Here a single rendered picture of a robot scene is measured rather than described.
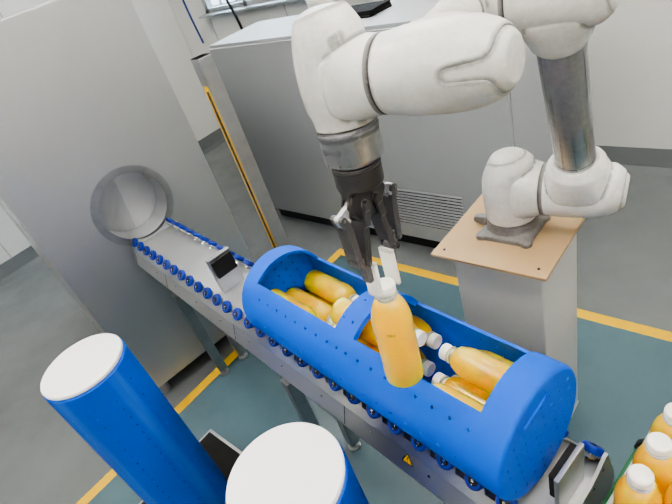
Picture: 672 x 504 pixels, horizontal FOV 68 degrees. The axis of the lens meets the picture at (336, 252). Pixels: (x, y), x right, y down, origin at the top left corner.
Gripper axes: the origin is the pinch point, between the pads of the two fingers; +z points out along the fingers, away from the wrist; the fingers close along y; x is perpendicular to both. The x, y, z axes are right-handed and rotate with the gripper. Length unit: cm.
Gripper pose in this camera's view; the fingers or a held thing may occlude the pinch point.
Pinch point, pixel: (381, 272)
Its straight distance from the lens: 84.2
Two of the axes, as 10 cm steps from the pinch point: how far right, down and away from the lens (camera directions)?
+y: -6.9, 5.0, -5.2
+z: 2.4, 8.4, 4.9
